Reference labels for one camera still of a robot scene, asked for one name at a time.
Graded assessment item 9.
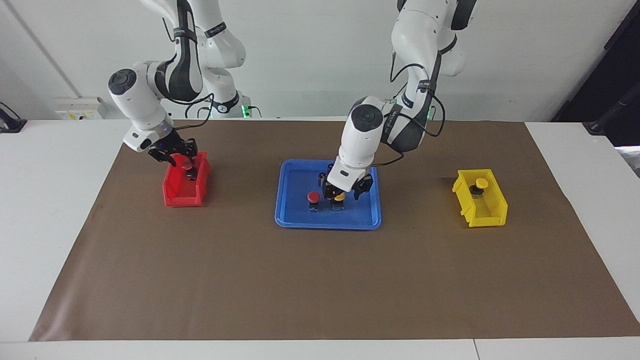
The red plastic bin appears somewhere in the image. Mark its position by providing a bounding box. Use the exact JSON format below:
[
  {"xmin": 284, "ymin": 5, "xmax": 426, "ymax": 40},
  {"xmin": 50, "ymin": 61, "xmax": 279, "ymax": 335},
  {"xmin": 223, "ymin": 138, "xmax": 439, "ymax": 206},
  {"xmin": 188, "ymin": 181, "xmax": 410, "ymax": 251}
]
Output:
[{"xmin": 162, "ymin": 151, "xmax": 212, "ymax": 208}]

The black curtain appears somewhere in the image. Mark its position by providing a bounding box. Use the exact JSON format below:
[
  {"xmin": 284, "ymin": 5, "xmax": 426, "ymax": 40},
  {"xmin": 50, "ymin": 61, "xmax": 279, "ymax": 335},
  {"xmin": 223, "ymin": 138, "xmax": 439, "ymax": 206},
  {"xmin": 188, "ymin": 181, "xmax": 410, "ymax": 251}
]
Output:
[{"xmin": 551, "ymin": 0, "xmax": 640, "ymax": 148}]

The black clamp mount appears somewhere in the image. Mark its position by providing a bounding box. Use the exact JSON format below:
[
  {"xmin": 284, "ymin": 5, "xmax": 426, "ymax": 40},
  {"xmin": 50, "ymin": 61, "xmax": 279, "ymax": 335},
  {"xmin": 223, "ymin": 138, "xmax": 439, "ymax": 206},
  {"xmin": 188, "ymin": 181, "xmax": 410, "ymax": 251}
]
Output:
[{"xmin": 0, "ymin": 102, "xmax": 28, "ymax": 134}]

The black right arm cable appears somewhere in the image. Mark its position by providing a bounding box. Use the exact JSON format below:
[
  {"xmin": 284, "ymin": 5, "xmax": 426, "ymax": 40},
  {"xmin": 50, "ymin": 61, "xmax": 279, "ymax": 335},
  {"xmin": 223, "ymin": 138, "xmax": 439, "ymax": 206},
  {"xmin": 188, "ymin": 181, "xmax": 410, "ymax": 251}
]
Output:
[{"xmin": 170, "ymin": 94, "xmax": 216, "ymax": 132}]

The blue plastic tray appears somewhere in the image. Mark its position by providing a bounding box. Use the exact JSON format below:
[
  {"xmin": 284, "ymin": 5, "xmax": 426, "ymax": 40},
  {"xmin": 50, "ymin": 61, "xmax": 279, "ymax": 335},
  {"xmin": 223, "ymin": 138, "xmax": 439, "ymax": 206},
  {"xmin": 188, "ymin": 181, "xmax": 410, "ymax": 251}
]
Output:
[{"xmin": 274, "ymin": 159, "xmax": 383, "ymax": 231}]

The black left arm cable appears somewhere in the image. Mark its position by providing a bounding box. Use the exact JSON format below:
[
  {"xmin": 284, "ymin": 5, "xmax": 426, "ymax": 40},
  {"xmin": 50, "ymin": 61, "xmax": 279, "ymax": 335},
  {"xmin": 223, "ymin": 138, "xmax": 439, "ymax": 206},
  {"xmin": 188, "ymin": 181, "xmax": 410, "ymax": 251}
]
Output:
[{"xmin": 390, "ymin": 50, "xmax": 446, "ymax": 166}]

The brown paper table mat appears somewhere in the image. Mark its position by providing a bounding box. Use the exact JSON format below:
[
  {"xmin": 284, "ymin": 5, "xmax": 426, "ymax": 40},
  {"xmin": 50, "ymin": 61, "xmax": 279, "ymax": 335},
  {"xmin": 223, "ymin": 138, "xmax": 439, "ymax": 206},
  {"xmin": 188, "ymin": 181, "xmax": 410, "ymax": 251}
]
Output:
[{"xmin": 29, "ymin": 119, "xmax": 640, "ymax": 342}]

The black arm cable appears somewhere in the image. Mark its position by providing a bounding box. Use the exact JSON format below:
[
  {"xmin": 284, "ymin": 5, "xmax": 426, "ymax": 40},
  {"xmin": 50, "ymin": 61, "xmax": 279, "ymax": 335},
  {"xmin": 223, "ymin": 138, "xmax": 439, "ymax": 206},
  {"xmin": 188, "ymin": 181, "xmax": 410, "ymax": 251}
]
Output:
[
  {"xmin": 170, "ymin": 94, "xmax": 216, "ymax": 132},
  {"xmin": 390, "ymin": 50, "xmax": 446, "ymax": 166}
]

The grey device corner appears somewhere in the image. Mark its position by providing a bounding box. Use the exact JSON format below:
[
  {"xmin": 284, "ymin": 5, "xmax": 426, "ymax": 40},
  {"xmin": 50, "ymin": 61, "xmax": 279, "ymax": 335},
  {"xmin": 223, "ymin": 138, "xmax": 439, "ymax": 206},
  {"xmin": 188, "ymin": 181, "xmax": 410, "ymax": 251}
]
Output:
[{"xmin": 617, "ymin": 145, "xmax": 640, "ymax": 178}]

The black tripod leg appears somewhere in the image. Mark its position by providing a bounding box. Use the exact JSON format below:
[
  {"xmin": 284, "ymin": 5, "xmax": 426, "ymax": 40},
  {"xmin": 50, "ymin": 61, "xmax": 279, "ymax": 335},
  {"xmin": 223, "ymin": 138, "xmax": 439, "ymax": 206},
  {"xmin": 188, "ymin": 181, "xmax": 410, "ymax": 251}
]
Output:
[{"xmin": 582, "ymin": 95, "xmax": 640, "ymax": 136}]

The yellow plastic bin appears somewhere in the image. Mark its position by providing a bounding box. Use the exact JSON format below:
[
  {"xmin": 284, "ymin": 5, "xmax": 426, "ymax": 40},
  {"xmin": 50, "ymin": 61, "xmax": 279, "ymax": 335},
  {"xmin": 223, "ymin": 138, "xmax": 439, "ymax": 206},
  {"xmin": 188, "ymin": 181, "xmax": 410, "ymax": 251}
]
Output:
[{"xmin": 451, "ymin": 168, "xmax": 509, "ymax": 229}]

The white wall power strip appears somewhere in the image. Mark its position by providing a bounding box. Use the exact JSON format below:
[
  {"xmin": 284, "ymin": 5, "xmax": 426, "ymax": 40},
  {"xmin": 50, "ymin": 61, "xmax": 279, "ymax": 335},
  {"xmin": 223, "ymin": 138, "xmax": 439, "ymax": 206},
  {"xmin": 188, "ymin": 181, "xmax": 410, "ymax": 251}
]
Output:
[{"xmin": 54, "ymin": 97, "xmax": 108, "ymax": 120}]

